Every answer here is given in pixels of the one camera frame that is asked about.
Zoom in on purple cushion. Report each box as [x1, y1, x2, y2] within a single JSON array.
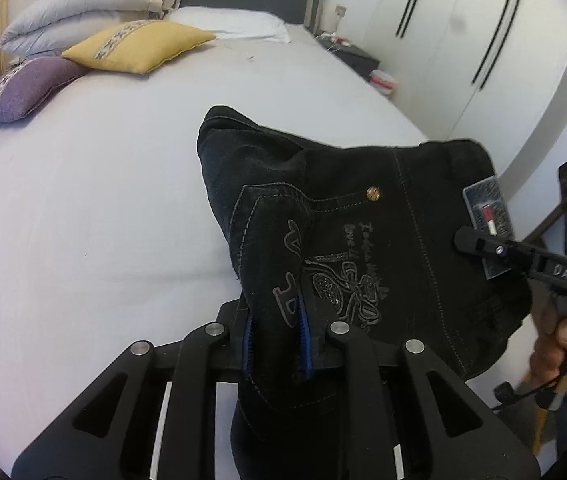
[[0, 56, 91, 125]]

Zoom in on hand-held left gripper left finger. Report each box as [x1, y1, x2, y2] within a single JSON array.
[[10, 300, 259, 480]]

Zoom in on black cable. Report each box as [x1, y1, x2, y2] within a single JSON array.
[[493, 310, 567, 411]]

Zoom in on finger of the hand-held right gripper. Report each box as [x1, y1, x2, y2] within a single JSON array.
[[453, 226, 567, 309]]

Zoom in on white wardrobe with black handles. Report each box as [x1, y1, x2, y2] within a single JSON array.
[[363, 0, 567, 202]]

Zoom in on dark nightstand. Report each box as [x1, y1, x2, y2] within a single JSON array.
[[313, 34, 381, 81]]

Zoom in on white pillow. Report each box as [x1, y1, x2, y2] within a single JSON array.
[[168, 6, 292, 44]]

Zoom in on yellow cushion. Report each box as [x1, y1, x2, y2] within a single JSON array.
[[62, 20, 217, 76]]

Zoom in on folded white duvet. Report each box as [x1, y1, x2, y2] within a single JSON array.
[[0, 0, 184, 57]]

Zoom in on black denim pants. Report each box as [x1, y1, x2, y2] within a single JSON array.
[[196, 105, 534, 480]]

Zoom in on bed with white sheet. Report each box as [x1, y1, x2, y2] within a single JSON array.
[[0, 7, 431, 461]]

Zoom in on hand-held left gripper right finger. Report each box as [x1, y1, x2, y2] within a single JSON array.
[[293, 290, 540, 480]]

